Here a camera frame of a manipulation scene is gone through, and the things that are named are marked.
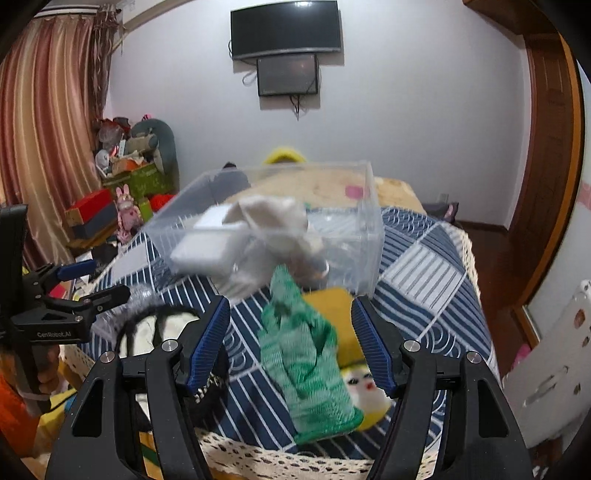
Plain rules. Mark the green cardboard box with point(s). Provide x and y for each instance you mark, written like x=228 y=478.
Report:
x=142 y=182

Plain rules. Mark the white cloth sock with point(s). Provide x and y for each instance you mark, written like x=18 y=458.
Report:
x=280 y=234

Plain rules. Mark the green knitted glove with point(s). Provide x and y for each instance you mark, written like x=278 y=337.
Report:
x=298 y=350

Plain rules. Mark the large black wall television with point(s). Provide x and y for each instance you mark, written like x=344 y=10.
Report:
x=285 y=28

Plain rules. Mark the brown wooden door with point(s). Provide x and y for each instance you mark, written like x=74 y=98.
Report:
x=554 y=160

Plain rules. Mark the yellow face plush toy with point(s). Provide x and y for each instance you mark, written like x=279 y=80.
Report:
x=371 y=400

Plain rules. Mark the clear plastic storage box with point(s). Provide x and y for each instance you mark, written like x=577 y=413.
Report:
x=323 y=221

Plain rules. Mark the red and grey box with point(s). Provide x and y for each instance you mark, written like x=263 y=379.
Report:
x=91 y=214

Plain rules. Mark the yellow sponge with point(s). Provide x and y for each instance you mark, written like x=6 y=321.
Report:
x=335 y=304

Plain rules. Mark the cream black-trimmed cloth bag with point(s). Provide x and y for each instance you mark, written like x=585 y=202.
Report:
x=146 y=330

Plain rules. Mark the blue white patterned cloth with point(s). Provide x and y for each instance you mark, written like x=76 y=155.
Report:
x=424 y=288

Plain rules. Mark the grey-green plush pillow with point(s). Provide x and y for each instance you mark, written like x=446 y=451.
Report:
x=155 y=137

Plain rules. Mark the small black wall monitor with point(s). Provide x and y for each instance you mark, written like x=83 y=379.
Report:
x=287 y=75

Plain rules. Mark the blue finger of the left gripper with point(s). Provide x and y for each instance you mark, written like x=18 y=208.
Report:
x=107 y=299
x=76 y=270

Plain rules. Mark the clear plastic bag grey item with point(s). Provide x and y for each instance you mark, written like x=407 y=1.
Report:
x=108 y=324

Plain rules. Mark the beige patterned blanket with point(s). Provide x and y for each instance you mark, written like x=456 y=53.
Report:
x=333 y=187

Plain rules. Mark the pink rabbit plush toy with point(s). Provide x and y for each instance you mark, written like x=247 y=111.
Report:
x=129 y=218

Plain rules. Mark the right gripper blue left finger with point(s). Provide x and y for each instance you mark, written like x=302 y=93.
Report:
x=200 y=342

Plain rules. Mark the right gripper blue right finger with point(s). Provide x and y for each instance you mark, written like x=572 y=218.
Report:
x=380 y=341

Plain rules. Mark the striped brown curtain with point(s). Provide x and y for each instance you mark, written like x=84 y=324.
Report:
x=53 y=91

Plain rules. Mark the white lace table cover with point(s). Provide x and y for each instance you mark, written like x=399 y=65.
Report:
x=230 y=459

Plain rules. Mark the yellow foam tube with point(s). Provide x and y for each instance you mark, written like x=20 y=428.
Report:
x=284 y=155

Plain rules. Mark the white foam block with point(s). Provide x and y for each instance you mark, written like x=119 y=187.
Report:
x=212 y=245

